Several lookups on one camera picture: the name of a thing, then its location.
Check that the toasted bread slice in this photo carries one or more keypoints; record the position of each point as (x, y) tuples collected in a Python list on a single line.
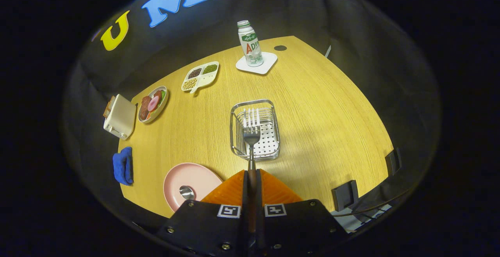
[(108, 106)]

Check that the pink ham slice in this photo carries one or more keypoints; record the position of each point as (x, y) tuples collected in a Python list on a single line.
[(153, 103)]

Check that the white drink bottle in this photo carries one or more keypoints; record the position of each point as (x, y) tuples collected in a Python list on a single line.
[(250, 46)]

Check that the black table clamp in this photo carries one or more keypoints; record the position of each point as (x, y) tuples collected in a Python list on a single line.
[(392, 162), (344, 195)]

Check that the brown meat patty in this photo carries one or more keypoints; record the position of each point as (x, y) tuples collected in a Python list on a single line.
[(145, 108)]

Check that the pile of yellow beans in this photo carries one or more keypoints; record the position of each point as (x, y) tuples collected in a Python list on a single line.
[(189, 84)]

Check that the blue cloth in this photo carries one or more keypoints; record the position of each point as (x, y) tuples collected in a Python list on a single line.
[(122, 167)]

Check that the white toaster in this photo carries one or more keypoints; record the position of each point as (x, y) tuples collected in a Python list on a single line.
[(119, 118)]

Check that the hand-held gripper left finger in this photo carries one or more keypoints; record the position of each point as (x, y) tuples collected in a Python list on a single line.
[(245, 194)]

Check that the pile of green beans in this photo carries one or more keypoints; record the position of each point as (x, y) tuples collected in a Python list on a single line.
[(209, 68)]

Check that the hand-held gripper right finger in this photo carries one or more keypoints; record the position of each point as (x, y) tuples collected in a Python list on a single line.
[(259, 198)]

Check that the small plate with food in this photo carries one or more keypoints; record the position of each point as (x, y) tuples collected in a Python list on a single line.
[(156, 110)]

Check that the pile of dark beans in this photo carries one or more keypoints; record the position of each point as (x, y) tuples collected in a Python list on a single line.
[(194, 73)]

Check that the black table grommet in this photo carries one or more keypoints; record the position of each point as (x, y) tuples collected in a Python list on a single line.
[(280, 48)]

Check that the white divided dish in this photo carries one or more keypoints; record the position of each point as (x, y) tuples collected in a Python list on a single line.
[(207, 79)]

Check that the green lettuce leaf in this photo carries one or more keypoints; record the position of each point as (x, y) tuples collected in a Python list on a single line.
[(163, 94)]

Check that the pink plate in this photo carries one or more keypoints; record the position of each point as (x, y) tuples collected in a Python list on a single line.
[(195, 177)]

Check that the black backdrop cloth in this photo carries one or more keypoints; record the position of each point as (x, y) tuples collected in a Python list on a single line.
[(234, 3)]

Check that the white square coaster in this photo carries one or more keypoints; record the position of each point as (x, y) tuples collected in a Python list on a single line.
[(269, 59)]

